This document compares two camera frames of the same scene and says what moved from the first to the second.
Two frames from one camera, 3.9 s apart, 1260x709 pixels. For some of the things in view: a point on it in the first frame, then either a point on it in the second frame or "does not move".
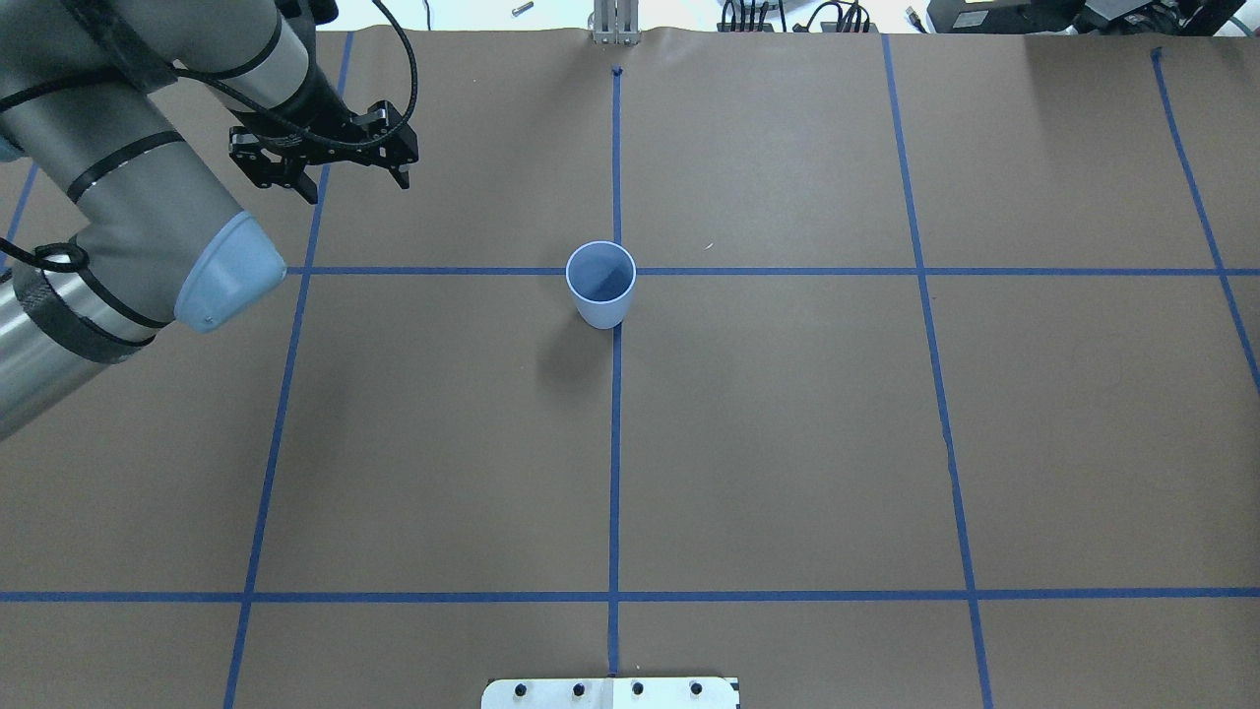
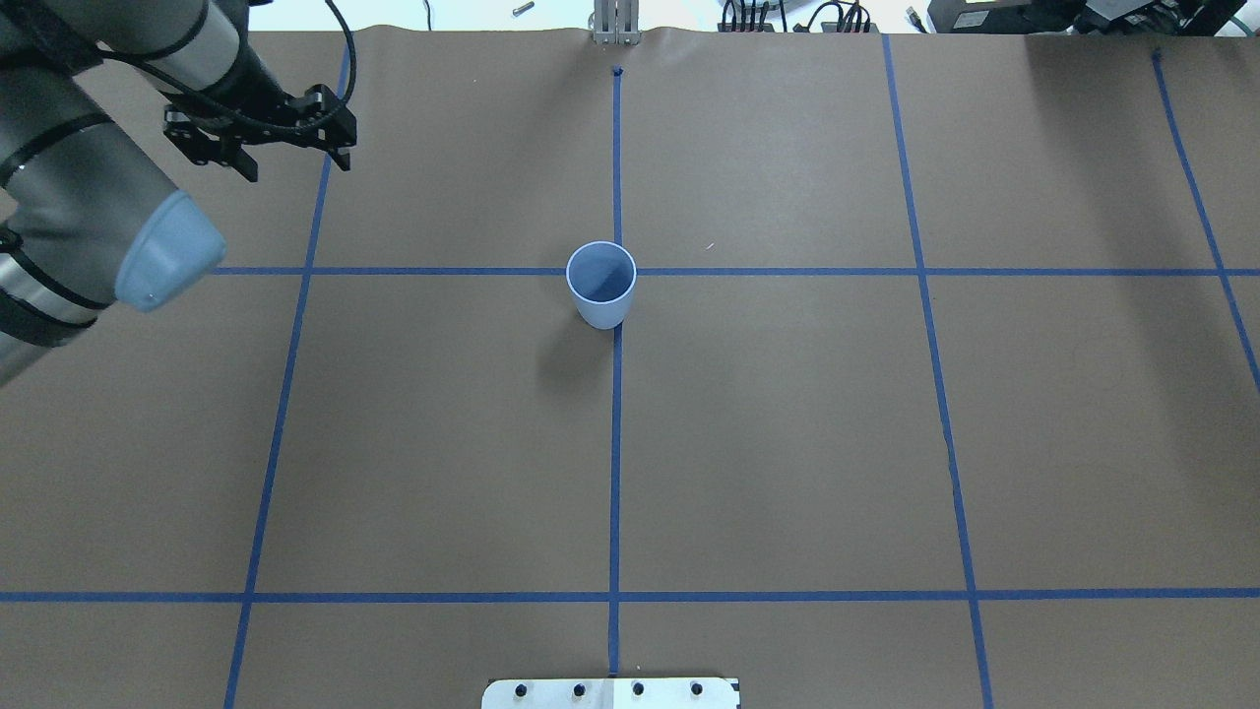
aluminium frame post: x=616 y=22 does not move
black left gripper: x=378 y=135 to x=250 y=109
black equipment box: x=1082 y=17 does not move
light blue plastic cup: x=600 y=276 does not move
